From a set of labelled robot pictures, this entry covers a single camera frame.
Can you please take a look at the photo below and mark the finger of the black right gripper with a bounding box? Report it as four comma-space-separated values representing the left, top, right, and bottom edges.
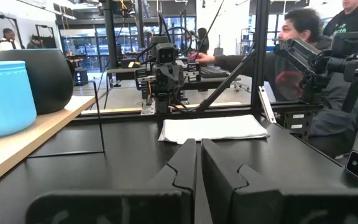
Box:
163, 92, 172, 113
155, 92, 164, 113

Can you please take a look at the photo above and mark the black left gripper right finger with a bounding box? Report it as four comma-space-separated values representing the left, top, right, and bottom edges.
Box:
201, 138, 358, 224

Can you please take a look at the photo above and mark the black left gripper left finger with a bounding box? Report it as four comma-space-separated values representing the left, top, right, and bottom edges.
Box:
25, 138, 198, 224

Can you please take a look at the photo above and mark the dark round mug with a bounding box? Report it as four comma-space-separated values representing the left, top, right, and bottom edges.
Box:
0, 48, 76, 115

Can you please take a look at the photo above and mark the light blue plastic cup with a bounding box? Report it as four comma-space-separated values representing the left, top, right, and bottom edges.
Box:
0, 60, 37, 139

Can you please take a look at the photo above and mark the wooden shelf with black legs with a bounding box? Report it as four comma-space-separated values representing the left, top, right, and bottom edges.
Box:
0, 80, 105, 192

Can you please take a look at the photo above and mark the black keyboard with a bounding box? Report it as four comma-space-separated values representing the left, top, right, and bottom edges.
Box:
199, 65, 229, 78

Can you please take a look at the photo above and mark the folded light cloth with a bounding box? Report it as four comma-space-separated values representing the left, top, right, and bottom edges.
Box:
158, 114, 270, 145

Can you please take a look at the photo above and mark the silver metal strip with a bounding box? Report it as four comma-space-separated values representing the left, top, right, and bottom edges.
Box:
258, 86, 278, 124

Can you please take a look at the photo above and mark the black box with white labels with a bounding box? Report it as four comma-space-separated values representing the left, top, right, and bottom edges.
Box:
283, 110, 312, 141

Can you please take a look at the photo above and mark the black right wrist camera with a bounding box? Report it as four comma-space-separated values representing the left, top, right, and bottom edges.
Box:
155, 42, 177, 65

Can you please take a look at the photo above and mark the black aluminium rig frame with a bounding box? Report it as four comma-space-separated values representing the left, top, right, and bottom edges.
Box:
79, 0, 323, 124

